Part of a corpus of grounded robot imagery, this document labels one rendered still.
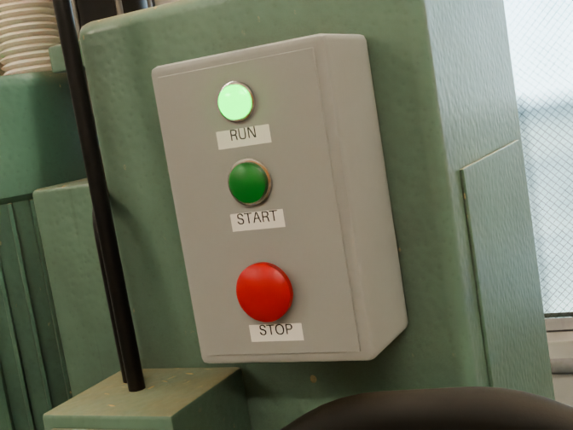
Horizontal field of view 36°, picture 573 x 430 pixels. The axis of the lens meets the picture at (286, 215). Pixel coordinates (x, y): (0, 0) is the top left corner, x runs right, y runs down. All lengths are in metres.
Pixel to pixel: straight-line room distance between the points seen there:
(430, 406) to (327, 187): 0.12
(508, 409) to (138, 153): 0.26
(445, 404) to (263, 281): 0.11
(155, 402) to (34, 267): 0.22
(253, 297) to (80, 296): 0.23
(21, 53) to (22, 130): 1.54
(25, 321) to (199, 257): 0.26
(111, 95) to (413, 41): 0.19
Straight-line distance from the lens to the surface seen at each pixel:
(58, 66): 0.67
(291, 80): 0.42
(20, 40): 2.21
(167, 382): 0.54
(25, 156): 0.68
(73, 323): 0.66
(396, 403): 0.46
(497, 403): 0.45
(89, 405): 0.53
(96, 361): 0.66
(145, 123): 0.54
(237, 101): 0.43
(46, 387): 0.70
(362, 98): 0.45
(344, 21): 0.48
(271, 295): 0.43
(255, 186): 0.43
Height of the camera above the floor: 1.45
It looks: 7 degrees down
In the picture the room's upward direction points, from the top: 9 degrees counter-clockwise
